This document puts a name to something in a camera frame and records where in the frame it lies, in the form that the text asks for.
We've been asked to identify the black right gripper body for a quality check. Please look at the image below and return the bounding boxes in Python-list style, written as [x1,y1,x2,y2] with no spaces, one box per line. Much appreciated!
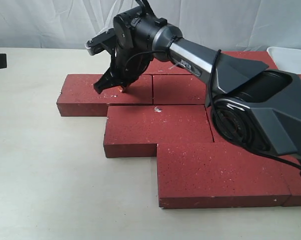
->
[93,47,154,94]

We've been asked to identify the red brick top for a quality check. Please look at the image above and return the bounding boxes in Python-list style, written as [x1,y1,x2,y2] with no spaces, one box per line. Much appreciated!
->
[56,74,153,117]

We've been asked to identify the red brick second row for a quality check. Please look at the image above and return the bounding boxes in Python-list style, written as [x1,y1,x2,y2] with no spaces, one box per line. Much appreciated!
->
[152,74,206,105]

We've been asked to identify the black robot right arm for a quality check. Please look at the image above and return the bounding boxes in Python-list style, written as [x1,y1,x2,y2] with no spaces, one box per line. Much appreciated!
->
[85,0,301,176]

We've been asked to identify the red brick third row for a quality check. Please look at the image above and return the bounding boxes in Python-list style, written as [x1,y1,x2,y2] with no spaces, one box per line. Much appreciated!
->
[205,106,227,143]

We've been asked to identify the red brick back row right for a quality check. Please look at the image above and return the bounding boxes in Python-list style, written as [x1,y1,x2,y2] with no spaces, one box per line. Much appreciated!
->
[222,51,278,70]

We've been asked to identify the white backdrop curtain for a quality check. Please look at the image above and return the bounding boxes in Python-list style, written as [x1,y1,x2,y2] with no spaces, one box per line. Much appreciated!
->
[0,0,301,51]

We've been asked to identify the white plastic tray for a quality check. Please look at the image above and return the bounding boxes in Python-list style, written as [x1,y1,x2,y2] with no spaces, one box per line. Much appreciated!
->
[266,46,301,75]

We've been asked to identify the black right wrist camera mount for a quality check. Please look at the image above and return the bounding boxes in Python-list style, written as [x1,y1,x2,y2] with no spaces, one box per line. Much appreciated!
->
[85,28,117,56]

